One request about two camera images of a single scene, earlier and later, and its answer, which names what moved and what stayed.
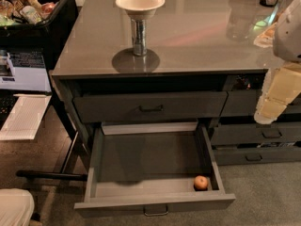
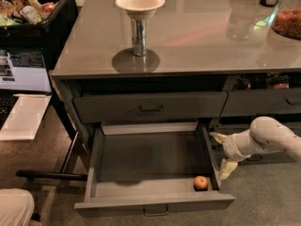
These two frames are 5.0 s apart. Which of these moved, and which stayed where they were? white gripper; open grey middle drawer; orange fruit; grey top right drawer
Moved: white gripper
Stayed: grey top right drawer; orange fruit; open grey middle drawer
